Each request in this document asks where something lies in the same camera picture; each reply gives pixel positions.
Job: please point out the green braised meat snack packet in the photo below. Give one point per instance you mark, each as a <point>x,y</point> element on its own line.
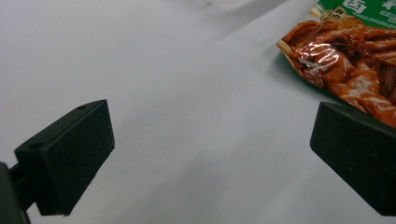
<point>348,59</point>

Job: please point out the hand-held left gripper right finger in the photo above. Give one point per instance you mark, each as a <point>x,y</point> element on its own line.
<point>358,149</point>

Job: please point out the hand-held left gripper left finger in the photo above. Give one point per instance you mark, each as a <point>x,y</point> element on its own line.
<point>65,161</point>

